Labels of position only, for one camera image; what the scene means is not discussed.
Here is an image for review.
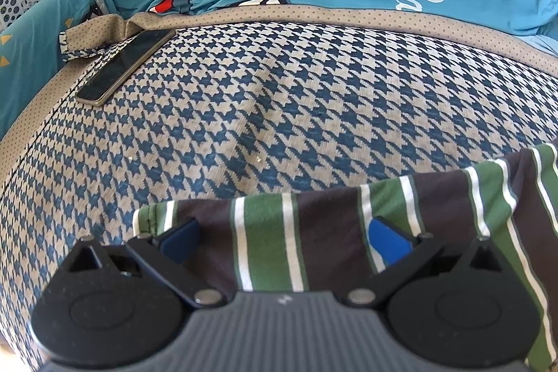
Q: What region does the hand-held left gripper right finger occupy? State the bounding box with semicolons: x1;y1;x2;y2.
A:
342;216;508;309

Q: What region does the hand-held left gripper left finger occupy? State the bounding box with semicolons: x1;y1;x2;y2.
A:
65;216;225;309

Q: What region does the green brown striped shirt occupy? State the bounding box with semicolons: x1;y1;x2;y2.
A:
133;139;558;372

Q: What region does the blue houndstooth bed mat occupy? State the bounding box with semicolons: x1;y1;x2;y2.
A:
0;3;558;372

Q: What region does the black smartphone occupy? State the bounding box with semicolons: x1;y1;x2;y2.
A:
75;28;177;107

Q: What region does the teal bed sheet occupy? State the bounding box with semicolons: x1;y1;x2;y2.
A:
0;0;110;137

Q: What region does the light blue cloth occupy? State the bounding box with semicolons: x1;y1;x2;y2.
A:
529;33;558;55

